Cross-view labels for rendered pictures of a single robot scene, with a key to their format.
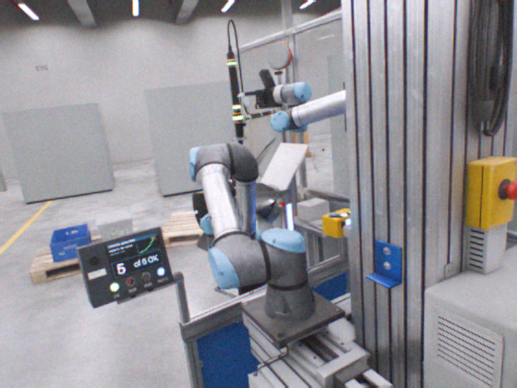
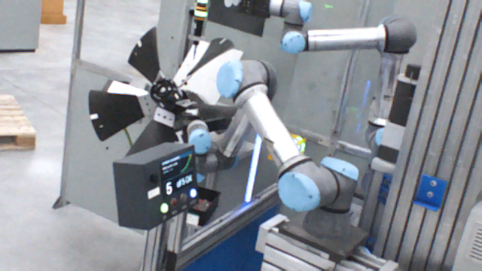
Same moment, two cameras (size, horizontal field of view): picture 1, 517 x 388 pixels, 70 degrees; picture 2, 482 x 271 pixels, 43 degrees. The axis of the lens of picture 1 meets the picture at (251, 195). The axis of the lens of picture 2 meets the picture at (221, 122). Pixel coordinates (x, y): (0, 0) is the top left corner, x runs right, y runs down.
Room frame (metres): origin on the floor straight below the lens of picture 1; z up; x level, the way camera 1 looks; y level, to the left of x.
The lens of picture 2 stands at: (-0.34, 1.17, 1.87)
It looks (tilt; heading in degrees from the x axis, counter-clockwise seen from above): 17 degrees down; 328
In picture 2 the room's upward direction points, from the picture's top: 9 degrees clockwise
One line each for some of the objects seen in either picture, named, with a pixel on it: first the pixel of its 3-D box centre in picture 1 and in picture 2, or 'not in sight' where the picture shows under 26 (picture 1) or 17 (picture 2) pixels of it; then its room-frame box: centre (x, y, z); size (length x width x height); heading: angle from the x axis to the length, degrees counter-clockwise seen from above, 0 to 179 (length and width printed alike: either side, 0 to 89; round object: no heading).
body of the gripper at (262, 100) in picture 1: (269, 97); (256, 4); (1.64, -0.12, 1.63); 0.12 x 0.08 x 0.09; 41
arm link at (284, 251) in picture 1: (282, 254); (335, 181); (0.95, -0.07, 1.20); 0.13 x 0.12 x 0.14; 102
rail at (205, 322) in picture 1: (279, 290); (236, 219); (1.45, -0.07, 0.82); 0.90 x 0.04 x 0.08; 121
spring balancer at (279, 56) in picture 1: (279, 56); not in sight; (2.46, -0.27, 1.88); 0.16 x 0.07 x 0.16; 66
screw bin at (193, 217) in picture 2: (245, 277); (192, 204); (1.56, 0.07, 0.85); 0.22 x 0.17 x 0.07; 135
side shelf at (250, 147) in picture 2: (316, 223); (218, 143); (2.19, -0.39, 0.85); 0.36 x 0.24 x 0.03; 31
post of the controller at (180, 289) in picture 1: (181, 297); (180, 223); (1.23, 0.29, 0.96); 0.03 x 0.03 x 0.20; 31
